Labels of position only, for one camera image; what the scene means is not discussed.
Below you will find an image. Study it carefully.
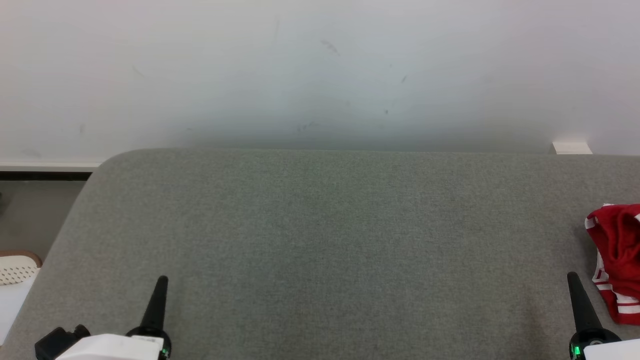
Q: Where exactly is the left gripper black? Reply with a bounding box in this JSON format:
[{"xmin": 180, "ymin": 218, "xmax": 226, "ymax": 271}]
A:
[{"xmin": 125, "ymin": 275, "xmax": 173, "ymax": 360}]

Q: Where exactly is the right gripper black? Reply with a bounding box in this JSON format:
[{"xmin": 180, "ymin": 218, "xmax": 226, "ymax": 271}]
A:
[{"xmin": 566, "ymin": 271, "xmax": 623, "ymax": 360}]

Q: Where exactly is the red basketball jersey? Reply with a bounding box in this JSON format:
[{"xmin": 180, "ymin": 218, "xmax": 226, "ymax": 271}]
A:
[{"xmin": 584, "ymin": 203, "xmax": 640, "ymax": 326}]

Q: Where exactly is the white perforated laundry basket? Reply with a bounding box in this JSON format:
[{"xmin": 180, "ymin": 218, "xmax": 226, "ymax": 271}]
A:
[{"xmin": 0, "ymin": 250, "xmax": 43, "ymax": 343}]

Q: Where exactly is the grey fabric sofa seat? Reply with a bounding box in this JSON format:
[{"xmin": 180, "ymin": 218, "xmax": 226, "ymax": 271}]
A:
[{"xmin": 0, "ymin": 148, "xmax": 640, "ymax": 360}]

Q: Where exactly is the small white wall box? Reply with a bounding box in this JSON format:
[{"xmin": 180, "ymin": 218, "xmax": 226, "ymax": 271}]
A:
[{"xmin": 552, "ymin": 141, "xmax": 594, "ymax": 155}]

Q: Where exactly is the white wall skirting board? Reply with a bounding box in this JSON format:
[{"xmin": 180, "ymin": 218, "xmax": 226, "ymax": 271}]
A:
[{"xmin": 0, "ymin": 161, "xmax": 103, "ymax": 173}]

